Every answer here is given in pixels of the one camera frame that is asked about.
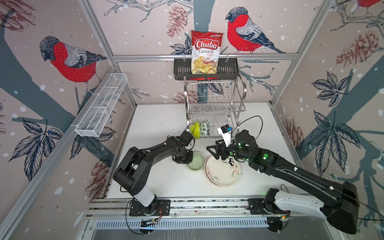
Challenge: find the pale green bowl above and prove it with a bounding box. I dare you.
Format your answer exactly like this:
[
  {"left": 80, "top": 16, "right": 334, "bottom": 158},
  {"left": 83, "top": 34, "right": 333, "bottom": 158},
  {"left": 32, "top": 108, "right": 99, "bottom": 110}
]
[{"left": 187, "top": 152, "right": 206, "bottom": 172}]

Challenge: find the white painted ceramic plate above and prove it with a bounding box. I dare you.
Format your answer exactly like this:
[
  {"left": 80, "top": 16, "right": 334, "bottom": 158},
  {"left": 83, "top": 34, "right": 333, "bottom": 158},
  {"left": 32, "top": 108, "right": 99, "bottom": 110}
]
[{"left": 205, "top": 156, "right": 242, "bottom": 187}]

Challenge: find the leaf pattern bowl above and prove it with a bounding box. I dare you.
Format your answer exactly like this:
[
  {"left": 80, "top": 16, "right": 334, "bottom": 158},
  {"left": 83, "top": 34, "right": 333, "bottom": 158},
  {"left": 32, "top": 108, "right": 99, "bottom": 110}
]
[{"left": 200, "top": 121, "right": 210, "bottom": 138}]

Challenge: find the lime green bowl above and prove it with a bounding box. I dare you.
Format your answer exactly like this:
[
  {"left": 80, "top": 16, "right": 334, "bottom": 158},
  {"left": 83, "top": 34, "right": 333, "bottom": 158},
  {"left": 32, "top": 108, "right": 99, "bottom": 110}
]
[{"left": 190, "top": 122, "right": 200, "bottom": 139}]

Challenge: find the pink plate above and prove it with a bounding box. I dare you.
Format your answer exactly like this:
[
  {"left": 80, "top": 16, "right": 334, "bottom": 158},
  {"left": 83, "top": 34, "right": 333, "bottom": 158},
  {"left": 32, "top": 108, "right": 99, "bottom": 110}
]
[{"left": 205, "top": 168, "right": 217, "bottom": 186}]

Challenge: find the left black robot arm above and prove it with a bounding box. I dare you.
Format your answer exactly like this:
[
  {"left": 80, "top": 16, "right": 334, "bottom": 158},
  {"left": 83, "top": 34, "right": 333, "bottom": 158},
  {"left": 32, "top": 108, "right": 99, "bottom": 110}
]
[{"left": 113, "top": 131, "right": 195, "bottom": 213}]

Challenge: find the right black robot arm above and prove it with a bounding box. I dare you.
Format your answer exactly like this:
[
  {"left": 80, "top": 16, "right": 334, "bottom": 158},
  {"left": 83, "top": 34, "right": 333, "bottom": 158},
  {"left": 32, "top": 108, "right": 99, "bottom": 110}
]
[{"left": 207, "top": 130, "right": 360, "bottom": 235}]

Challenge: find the steel two-tier dish rack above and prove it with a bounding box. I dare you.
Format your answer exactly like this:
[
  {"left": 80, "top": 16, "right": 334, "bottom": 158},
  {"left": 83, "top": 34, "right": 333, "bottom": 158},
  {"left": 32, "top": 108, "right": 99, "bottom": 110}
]
[{"left": 183, "top": 75, "right": 247, "bottom": 139}]

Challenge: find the red Chuba chips bag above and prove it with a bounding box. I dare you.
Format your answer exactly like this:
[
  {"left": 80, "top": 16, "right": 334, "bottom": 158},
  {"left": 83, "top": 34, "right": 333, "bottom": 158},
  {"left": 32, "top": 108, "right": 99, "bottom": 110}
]
[{"left": 191, "top": 31, "right": 223, "bottom": 74}]

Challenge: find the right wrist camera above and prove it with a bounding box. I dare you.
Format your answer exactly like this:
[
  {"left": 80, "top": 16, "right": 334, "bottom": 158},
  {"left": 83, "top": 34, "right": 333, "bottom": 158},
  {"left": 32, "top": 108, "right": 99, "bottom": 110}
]
[{"left": 217, "top": 125, "right": 233, "bottom": 147}]

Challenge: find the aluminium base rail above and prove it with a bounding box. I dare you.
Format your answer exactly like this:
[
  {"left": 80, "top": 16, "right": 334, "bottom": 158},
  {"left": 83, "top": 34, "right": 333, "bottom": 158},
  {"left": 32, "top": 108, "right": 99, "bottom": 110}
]
[{"left": 85, "top": 195, "right": 326, "bottom": 219}]

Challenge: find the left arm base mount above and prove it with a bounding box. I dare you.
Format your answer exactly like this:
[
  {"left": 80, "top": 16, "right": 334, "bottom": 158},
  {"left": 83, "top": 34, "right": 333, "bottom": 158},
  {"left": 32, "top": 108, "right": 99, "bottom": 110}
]
[{"left": 128, "top": 199, "right": 171, "bottom": 217}]

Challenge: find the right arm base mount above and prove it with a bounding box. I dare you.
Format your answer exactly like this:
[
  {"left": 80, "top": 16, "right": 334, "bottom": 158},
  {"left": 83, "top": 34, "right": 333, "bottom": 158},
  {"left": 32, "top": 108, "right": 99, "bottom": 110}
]
[{"left": 248, "top": 199, "right": 290, "bottom": 215}]

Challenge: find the black wall basket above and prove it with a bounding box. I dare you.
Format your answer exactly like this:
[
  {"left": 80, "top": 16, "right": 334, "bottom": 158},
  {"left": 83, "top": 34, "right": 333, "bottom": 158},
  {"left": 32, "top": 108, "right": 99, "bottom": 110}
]
[{"left": 174, "top": 58, "right": 239, "bottom": 81}]

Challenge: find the white wire mesh shelf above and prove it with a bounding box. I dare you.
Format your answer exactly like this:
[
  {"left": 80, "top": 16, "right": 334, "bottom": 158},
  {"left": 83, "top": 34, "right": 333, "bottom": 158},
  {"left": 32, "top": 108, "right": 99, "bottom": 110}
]
[{"left": 75, "top": 73, "right": 128, "bottom": 138}]

